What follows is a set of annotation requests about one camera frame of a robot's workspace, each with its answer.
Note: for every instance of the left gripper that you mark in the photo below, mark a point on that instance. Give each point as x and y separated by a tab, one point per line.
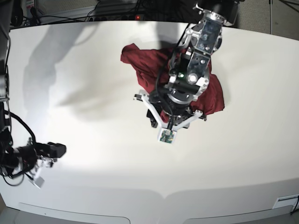
160	105

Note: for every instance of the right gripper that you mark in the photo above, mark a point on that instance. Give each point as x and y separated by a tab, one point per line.
41	155

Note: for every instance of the dark red long-sleeve shirt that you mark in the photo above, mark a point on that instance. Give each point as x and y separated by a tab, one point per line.
147	64

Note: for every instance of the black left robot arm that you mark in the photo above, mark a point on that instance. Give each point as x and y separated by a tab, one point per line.
185	75

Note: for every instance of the black power strip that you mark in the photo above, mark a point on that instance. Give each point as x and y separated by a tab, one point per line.
126	17

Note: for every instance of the white label plate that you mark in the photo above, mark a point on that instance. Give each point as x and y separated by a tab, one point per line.
284	201

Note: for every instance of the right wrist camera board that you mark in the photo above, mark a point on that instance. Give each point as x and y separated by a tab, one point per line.
38	182

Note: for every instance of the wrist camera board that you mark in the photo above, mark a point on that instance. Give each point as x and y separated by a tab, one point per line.
38	182
167	136

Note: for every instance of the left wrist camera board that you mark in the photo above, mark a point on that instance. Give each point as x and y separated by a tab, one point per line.
167	136

